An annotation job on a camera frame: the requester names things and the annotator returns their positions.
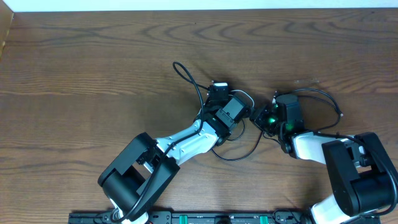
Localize long black cable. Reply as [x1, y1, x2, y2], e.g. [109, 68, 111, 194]
[210, 118, 265, 162]

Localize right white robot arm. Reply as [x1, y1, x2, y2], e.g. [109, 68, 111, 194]
[250, 93, 397, 223]

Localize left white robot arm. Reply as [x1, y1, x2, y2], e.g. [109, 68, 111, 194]
[98, 91, 254, 223]

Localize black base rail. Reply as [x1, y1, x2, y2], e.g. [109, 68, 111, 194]
[68, 209, 315, 224]

